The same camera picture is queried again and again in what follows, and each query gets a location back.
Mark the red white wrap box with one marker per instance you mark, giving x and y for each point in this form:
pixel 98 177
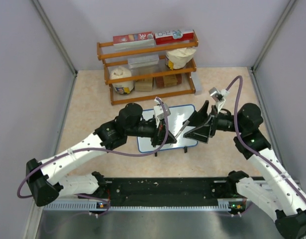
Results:
pixel 173 36

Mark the beige sponge stack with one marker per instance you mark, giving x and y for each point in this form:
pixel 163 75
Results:
pixel 144 85

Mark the red foil wrap box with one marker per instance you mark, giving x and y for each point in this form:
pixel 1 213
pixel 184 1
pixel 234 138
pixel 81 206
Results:
pixel 134 41

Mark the brown sponge stack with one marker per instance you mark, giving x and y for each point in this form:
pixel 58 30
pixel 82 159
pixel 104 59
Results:
pixel 168 81

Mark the silver metal box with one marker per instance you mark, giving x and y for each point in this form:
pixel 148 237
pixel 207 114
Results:
pixel 143 61

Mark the grey slotted cable duct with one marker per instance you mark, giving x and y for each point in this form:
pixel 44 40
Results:
pixel 220 205

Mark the grey block beside rack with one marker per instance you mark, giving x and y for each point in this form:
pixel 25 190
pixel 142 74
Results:
pixel 197 83

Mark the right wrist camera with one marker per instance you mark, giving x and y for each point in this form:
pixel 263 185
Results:
pixel 219 97

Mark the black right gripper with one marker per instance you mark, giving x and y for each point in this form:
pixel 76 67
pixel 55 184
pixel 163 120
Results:
pixel 202 132

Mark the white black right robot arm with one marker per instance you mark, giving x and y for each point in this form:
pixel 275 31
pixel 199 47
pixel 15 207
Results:
pixel 285 204

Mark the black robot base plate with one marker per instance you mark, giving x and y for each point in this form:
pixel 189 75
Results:
pixel 168 192

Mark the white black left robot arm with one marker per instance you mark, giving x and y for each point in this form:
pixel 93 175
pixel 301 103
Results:
pixel 48 179

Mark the cream bag upper shelf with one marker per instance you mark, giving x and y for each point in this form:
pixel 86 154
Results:
pixel 178 58

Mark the blue framed whiteboard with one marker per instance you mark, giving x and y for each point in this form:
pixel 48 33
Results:
pixel 178 115

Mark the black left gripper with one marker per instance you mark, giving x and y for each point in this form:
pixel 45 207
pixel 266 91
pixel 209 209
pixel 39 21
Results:
pixel 158 139

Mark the orange wooden shelf rack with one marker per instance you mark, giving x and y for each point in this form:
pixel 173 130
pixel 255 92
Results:
pixel 186 87

